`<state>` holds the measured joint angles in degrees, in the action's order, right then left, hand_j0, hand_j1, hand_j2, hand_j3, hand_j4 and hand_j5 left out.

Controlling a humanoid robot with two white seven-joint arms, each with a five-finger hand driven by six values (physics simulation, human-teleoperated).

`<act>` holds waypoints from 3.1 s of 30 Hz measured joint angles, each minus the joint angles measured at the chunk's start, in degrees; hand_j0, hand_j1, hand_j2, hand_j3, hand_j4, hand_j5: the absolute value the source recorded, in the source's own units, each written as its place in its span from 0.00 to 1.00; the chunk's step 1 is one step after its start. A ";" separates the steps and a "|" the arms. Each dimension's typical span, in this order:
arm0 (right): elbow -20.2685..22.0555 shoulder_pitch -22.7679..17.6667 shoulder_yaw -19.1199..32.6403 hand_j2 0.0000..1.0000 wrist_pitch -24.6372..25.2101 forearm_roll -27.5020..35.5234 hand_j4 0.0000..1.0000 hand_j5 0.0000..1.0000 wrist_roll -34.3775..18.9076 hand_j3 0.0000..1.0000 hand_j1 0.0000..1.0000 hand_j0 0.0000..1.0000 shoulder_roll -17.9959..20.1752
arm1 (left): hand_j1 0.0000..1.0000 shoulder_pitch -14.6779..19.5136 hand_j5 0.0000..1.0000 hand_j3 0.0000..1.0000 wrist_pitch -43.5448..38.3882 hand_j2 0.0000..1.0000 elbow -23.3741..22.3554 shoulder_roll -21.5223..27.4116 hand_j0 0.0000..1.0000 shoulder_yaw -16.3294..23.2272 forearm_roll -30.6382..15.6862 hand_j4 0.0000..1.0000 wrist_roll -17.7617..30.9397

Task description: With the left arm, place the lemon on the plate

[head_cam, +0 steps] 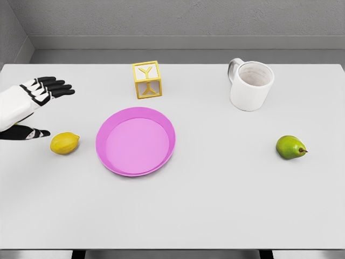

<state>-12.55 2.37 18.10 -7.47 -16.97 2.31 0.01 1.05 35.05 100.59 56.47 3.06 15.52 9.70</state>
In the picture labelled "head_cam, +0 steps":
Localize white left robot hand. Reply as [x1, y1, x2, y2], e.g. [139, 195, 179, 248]
[0, 76, 75, 141]

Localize yellow lemon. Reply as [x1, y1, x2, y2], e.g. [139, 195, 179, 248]
[50, 132, 80, 155]

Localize pink round plate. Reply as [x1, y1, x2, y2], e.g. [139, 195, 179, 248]
[95, 107, 176, 178]

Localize yellow letter block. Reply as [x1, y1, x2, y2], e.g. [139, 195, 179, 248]
[132, 60, 164, 100]

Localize white mug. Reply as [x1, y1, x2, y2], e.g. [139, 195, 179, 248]
[227, 58, 275, 112]

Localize green pear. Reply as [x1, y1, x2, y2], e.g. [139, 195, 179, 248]
[275, 135, 308, 160]

